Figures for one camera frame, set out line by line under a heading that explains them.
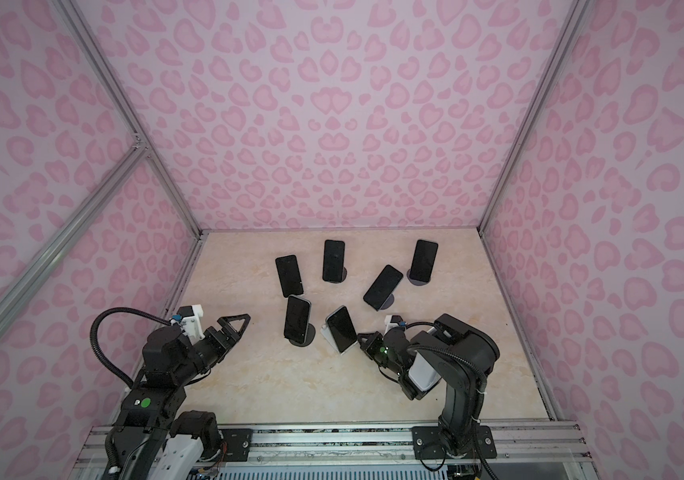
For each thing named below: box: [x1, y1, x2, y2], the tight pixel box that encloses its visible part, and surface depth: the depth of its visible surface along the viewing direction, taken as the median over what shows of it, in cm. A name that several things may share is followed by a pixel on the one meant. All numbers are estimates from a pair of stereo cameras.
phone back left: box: [275, 254, 304, 298], surface depth 98 cm
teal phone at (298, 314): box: [284, 296, 312, 344], surface depth 85 cm
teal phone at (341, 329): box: [325, 305, 358, 354], surface depth 86 cm
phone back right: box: [409, 239, 439, 283], surface depth 100 cm
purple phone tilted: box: [363, 265, 403, 311], surface depth 99 cm
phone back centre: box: [322, 240, 345, 283], surface depth 102 cm
